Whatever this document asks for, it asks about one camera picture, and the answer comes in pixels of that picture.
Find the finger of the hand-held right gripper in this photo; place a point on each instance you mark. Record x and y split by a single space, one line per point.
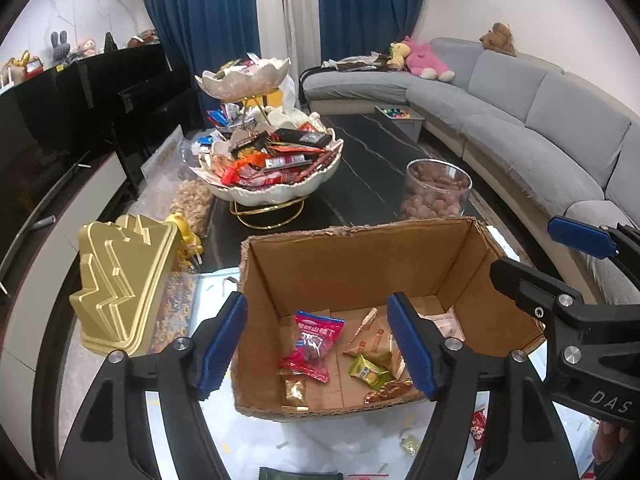
580 237
530 290

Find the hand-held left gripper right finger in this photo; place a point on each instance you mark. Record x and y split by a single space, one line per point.
410 345

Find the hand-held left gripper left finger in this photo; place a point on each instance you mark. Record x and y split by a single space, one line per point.
225 345

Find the white pink snack packet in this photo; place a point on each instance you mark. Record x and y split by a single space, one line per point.
442 324

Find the red gold snack packet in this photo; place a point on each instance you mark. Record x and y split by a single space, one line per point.
390 390

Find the yellow-green snack packet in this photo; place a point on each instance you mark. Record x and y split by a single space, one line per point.
369 372

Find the pink red snack packet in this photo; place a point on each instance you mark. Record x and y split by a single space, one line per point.
312 340

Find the pale green candy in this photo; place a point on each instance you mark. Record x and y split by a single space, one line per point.
411 445

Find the cardboard box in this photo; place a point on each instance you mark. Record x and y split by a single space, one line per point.
350 260

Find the red patterned snack packet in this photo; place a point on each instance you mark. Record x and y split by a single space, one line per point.
477 427

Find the dark green snack packet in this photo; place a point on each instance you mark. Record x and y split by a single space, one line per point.
300 474

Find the person's right hand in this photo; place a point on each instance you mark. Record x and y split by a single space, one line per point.
610 442

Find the yellow toy figure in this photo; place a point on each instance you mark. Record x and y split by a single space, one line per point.
185 240

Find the gold lid candy container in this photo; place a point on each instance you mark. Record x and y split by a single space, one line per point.
125 280

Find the clear jar of brown nuts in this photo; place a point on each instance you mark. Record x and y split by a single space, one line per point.
435 195

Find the light blue patterned cloth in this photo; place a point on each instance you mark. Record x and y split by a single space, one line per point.
320 445

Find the grey sectional sofa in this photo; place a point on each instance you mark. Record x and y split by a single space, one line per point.
525 110

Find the clear bag of peanuts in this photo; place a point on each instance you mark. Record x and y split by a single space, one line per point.
192 205

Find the tiered shell snack bowl stand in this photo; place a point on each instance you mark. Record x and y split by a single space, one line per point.
280 192

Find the black marble coffee table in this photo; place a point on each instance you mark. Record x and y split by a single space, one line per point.
375 170

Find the large pile of snack packets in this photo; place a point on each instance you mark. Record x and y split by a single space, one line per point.
285 160

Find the white television cabinet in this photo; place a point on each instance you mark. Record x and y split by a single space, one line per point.
60 240

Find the grey storage bin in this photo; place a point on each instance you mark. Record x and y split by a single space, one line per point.
407 127

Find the blue white snack packet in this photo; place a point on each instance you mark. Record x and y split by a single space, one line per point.
205 141

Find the brown plush bear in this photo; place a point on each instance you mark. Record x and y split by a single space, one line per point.
497 37

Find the grey remote control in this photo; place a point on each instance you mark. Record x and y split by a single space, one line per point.
44 221

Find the pink plush toy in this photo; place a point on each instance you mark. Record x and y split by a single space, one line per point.
425 57

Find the yellow chair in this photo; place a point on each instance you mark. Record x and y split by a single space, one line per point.
277 97

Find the yellow plush toy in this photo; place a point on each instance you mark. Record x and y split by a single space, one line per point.
397 55

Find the white plastic bag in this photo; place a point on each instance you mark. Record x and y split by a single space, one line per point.
290 92

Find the black television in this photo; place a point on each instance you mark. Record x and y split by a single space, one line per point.
40 160

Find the small pile of snack packets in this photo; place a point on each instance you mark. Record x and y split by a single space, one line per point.
240 67

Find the dark cloth heap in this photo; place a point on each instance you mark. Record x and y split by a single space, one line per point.
355 62

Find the blue curtain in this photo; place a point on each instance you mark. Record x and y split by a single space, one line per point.
370 5
200 20

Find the brown plush heap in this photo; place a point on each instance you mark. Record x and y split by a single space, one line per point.
142 37

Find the black metronome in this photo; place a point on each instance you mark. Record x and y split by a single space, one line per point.
110 42

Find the small doll plush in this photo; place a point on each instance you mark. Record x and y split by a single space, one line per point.
89 47

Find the white sheer curtain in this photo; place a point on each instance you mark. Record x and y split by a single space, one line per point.
290 20

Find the grey rabbit plush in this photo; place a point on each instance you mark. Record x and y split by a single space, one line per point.
61 50

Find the red white toy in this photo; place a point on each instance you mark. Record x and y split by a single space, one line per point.
25 67

